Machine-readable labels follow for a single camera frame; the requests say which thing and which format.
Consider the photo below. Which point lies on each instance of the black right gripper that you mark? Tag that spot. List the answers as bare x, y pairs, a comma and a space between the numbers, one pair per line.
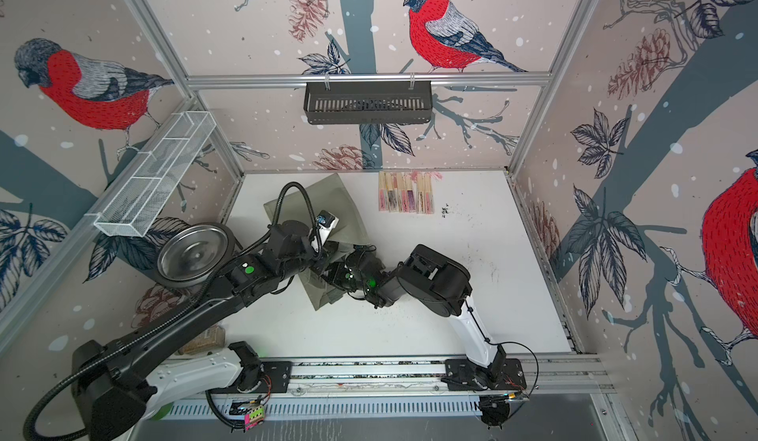
336, 276

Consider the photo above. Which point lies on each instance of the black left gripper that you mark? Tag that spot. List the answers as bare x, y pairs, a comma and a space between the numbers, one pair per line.
328, 249

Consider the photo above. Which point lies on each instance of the green canvas tote bag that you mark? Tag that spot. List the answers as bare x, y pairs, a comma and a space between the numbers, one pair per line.
340, 228

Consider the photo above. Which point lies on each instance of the pink wooden folding fan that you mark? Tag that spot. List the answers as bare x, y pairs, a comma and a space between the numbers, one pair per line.
382, 193

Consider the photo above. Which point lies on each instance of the black grey wooden folding fan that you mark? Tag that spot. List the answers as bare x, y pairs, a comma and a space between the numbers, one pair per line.
391, 192

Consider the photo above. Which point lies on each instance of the pink striped folding fan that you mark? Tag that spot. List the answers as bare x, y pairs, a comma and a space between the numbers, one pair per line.
428, 192

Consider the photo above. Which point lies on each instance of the red blossom white folding fan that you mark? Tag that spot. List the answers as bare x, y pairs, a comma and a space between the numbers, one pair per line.
419, 186

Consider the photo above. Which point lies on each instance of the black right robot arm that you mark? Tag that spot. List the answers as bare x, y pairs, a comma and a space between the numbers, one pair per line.
443, 286

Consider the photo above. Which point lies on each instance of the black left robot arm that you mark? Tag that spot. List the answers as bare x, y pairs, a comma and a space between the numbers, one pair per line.
127, 377

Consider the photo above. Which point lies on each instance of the brown box behind arm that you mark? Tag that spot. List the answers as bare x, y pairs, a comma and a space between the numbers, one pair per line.
212, 339

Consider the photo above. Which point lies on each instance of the round steel plate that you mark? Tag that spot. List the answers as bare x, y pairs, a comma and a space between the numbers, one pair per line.
189, 258

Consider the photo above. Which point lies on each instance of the pink small circuit board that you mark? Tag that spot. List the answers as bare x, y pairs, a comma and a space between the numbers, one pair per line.
254, 417

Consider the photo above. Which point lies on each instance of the black right base connector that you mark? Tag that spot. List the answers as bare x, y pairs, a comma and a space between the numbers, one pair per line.
495, 410

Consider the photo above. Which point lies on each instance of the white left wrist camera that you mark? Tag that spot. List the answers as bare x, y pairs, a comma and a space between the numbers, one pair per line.
326, 224

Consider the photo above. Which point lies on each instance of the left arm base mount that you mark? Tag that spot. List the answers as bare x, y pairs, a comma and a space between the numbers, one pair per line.
257, 375

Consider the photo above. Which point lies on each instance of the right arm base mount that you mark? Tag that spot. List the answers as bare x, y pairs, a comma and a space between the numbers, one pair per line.
462, 375

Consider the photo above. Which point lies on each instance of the black hanging wire basket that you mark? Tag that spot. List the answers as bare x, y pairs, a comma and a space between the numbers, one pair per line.
398, 102

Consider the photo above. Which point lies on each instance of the white mesh wall shelf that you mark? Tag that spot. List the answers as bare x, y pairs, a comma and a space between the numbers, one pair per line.
160, 168

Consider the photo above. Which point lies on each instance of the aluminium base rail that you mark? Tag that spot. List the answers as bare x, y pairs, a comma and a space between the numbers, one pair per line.
546, 374

